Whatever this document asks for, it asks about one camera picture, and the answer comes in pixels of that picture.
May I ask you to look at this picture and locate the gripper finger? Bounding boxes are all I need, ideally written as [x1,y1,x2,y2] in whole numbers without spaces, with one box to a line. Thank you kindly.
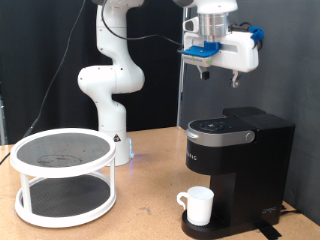
[196,65,211,80]
[230,69,240,89]

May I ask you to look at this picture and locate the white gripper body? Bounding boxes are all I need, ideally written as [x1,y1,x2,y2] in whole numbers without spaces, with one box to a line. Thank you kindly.
[183,16,260,73]

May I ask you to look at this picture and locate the black Keurig coffee machine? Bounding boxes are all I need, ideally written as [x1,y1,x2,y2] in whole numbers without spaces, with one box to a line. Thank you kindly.
[181,106,297,240]

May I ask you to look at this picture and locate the white mug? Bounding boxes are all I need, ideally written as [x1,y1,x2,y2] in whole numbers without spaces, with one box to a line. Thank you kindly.
[176,185,215,227]

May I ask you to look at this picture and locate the silver vertical pole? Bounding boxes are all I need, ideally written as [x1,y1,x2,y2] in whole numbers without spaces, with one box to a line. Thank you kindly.
[175,0,192,128]

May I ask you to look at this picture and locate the black tape strip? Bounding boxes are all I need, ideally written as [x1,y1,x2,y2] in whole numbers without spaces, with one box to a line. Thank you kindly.
[254,223,284,240]

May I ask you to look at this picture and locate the white two-tier turntable stand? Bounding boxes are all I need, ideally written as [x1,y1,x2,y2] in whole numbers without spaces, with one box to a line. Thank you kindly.
[9,128,118,229]

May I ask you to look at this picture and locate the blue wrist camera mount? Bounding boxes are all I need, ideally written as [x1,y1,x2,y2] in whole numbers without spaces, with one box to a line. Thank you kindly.
[181,41,222,68]

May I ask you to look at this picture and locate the blue cable clip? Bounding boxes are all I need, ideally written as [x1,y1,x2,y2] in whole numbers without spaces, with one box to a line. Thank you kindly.
[249,25,265,46]

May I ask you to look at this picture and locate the black power cord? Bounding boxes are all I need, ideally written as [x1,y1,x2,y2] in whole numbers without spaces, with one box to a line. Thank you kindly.
[279,203,303,216]

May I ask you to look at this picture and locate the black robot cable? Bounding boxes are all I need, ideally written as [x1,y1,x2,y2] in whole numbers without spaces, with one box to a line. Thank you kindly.
[0,0,184,166]

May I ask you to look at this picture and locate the grey metal frame post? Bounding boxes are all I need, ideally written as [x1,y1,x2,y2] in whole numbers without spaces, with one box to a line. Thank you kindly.
[0,81,6,145]

